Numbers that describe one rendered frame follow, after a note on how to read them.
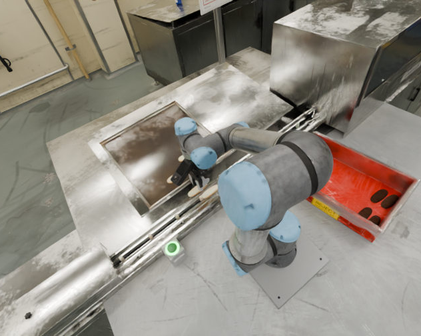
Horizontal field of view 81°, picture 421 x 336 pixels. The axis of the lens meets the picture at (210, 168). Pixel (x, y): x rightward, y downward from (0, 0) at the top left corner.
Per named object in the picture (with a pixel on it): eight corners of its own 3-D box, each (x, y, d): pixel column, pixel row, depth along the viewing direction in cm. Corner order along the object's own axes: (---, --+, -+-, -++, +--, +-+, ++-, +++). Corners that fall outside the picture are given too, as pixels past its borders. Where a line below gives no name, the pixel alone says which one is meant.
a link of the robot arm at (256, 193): (274, 260, 85) (328, 175, 39) (237, 283, 81) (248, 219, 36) (254, 230, 91) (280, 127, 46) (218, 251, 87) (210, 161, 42)
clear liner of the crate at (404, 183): (374, 247, 94) (384, 235, 87) (271, 179, 121) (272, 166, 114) (412, 193, 106) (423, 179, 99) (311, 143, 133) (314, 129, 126)
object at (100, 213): (158, 327, 158) (98, 293, 97) (101, 207, 227) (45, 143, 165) (340, 181, 212) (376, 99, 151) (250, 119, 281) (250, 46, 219)
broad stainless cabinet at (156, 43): (190, 113, 304) (169, 22, 227) (148, 84, 363) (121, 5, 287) (292, 52, 370) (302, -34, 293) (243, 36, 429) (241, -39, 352)
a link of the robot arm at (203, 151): (226, 143, 77) (210, 125, 84) (194, 159, 74) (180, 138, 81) (228, 161, 83) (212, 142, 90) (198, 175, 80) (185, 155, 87)
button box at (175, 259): (175, 272, 102) (168, 262, 93) (165, 258, 106) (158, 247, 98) (191, 259, 104) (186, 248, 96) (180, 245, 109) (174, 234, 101)
